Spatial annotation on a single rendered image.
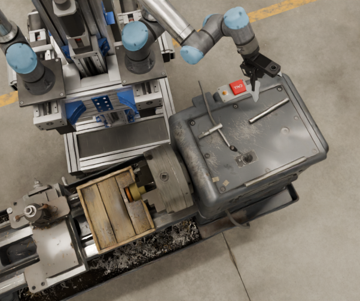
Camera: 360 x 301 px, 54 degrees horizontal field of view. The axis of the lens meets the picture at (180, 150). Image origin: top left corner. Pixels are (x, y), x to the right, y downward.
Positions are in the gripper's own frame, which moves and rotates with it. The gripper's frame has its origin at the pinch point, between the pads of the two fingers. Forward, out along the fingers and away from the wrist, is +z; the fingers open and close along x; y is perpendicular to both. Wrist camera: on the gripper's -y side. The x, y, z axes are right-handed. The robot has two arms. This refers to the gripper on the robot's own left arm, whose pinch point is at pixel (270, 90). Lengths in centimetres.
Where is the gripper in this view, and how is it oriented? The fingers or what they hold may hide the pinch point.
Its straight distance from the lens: 146.1
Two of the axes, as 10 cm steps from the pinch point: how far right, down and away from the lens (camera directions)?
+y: -5.3, -3.8, 7.6
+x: -7.0, 6.9, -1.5
